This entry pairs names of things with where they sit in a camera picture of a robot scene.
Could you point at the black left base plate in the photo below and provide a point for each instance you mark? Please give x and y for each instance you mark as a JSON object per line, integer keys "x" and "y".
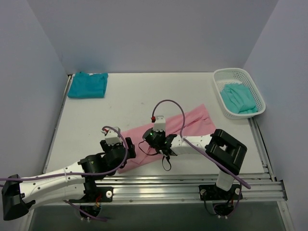
{"x": 98, "y": 195}

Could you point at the aluminium rail frame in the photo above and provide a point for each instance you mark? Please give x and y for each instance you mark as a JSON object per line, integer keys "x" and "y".
{"x": 178, "y": 189}

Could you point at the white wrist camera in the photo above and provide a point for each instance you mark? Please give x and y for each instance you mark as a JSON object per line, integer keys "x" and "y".
{"x": 111, "y": 136}
{"x": 159, "y": 123}

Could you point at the mint green t-shirt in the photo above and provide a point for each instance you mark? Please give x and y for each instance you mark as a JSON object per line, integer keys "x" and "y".
{"x": 238, "y": 99}

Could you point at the pink t-shirt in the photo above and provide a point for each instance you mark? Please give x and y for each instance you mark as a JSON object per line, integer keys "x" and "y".
{"x": 197, "y": 123}

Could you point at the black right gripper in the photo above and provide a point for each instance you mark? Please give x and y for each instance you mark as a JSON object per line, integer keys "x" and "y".
{"x": 149, "y": 137}

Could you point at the white perforated plastic basket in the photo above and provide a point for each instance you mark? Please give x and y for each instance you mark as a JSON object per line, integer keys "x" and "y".
{"x": 226, "y": 76}

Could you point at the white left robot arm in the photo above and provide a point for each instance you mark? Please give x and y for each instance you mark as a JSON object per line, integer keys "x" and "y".
{"x": 75, "y": 182}

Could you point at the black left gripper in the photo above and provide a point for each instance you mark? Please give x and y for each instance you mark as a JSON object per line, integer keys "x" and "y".
{"x": 130, "y": 147}

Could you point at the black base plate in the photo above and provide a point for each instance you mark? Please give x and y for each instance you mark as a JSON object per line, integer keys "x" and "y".
{"x": 212, "y": 193}
{"x": 98, "y": 195}

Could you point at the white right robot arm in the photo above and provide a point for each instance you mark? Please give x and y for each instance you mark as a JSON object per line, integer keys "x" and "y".
{"x": 222, "y": 149}

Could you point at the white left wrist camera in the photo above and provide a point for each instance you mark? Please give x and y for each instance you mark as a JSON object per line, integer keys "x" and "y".
{"x": 111, "y": 136}

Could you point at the teal folded t-shirt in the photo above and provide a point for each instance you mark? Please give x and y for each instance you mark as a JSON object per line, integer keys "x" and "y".
{"x": 88, "y": 86}

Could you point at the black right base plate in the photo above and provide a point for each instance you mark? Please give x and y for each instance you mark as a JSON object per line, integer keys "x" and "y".
{"x": 212, "y": 193}

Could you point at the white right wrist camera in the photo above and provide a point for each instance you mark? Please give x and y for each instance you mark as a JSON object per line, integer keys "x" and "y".
{"x": 159, "y": 123}

